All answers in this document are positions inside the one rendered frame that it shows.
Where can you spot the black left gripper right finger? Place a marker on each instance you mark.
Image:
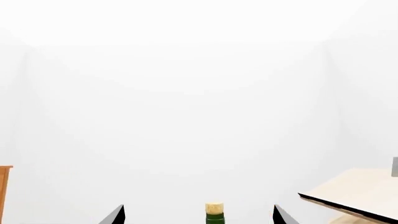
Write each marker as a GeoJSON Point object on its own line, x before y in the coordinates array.
{"type": "Point", "coordinates": [281, 218]}

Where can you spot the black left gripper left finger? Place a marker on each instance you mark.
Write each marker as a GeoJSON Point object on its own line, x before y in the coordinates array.
{"type": "Point", "coordinates": [116, 217]}

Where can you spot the green wine bottle with cork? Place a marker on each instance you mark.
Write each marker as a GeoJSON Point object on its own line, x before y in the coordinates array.
{"type": "Point", "coordinates": [214, 213]}

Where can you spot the wooden wine rack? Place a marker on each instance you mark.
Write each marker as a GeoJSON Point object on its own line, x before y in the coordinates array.
{"type": "Point", "coordinates": [3, 186]}

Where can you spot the light wooden table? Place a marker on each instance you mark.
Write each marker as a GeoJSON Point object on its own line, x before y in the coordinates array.
{"type": "Point", "coordinates": [357, 193]}

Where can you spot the grey box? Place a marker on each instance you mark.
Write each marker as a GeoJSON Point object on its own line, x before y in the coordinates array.
{"type": "Point", "coordinates": [395, 166]}

